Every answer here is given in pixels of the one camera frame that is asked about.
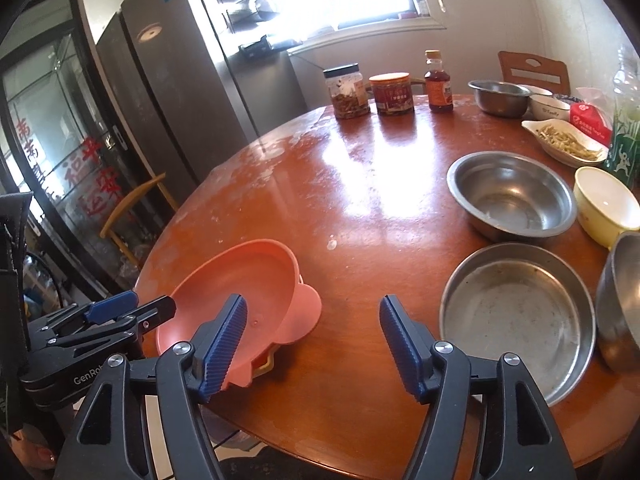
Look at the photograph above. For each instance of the yellow plastic plate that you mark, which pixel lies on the yellow plastic plate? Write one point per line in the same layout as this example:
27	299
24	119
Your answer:
264	364

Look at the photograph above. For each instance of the grey refrigerator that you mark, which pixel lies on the grey refrigerator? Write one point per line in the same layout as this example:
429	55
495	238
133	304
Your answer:
175	85

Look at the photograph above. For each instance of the wooden chair with curved back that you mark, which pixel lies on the wooden chair with curved back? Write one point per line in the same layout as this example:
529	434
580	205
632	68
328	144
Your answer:
132	199

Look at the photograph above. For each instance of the deep steel bowl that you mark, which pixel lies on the deep steel bowl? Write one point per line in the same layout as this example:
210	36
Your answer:
622	305

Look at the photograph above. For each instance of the pickled vegetable strips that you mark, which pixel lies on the pickled vegetable strips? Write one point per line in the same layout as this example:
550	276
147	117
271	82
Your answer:
565	140

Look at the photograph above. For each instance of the green drink bottle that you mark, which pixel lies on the green drink bottle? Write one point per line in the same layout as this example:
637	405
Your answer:
625	145

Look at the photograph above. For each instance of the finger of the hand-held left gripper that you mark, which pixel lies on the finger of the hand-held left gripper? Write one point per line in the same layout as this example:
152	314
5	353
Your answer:
150	312
110	306

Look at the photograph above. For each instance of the clear jar with black lid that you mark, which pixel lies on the clear jar with black lid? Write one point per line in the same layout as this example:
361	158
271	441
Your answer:
347	100

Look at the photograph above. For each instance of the brown sauce bottle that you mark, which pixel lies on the brown sauce bottle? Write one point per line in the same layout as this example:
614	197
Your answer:
439	92

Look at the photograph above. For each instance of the red lid jar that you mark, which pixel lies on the red lid jar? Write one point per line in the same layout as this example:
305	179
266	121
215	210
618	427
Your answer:
392	97

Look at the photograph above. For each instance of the shallow steel plate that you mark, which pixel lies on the shallow steel plate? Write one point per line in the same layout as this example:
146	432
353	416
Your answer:
520	320

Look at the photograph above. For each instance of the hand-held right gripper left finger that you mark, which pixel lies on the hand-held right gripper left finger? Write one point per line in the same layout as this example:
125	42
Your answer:
224	350

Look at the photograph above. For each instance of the small steel bowl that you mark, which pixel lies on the small steel bowl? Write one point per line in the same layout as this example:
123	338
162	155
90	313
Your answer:
500	102

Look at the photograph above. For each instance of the pink plastic bowl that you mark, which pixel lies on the pink plastic bowl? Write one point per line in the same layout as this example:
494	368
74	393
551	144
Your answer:
250	285

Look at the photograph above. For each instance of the black storage rack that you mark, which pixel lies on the black storage rack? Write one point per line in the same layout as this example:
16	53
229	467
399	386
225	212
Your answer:
252	45

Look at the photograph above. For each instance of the white oval dish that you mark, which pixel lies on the white oval dish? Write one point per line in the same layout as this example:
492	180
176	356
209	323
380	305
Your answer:
531	127

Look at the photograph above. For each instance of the wide steel bowl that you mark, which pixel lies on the wide steel bowl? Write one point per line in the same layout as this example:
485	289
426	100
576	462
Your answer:
510	200

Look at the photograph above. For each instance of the person's left hand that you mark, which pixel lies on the person's left hand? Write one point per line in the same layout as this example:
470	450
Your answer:
42	452

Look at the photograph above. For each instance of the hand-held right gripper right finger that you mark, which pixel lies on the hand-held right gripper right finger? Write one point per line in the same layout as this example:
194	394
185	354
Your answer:
397	345

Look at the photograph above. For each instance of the red tissue pack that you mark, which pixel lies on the red tissue pack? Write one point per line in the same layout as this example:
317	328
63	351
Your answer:
590	122

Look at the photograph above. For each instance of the white printed bowl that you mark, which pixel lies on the white printed bowl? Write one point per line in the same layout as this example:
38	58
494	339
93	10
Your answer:
547	110

